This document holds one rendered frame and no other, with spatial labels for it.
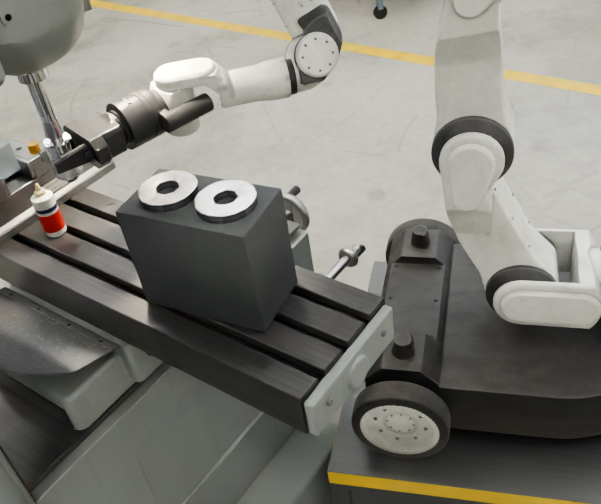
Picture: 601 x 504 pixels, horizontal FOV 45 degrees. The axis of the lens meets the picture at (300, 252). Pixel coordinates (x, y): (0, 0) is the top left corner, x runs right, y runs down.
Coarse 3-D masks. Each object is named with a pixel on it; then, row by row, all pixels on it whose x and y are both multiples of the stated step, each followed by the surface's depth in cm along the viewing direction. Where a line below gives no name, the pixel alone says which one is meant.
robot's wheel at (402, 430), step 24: (384, 384) 146; (408, 384) 145; (360, 408) 147; (384, 408) 145; (408, 408) 143; (432, 408) 143; (360, 432) 152; (384, 432) 153; (408, 432) 151; (432, 432) 149; (408, 456) 154
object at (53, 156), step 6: (72, 144) 121; (66, 150) 120; (48, 156) 121; (54, 156) 120; (60, 156) 120; (54, 168) 122; (78, 168) 123; (60, 174) 122; (66, 174) 122; (72, 174) 122; (78, 174) 123
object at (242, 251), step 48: (144, 192) 108; (192, 192) 107; (240, 192) 105; (144, 240) 109; (192, 240) 104; (240, 240) 100; (288, 240) 112; (144, 288) 117; (192, 288) 112; (240, 288) 106; (288, 288) 116
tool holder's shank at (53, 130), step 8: (32, 88) 113; (40, 88) 114; (32, 96) 114; (40, 96) 114; (40, 104) 115; (48, 104) 116; (40, 112) 116; (48, 112) 116; (48, 120) 117; (56, 120) 118; (48, 128) 117; (56, 128) 118; (48, 136) 118; (56, 136) 118
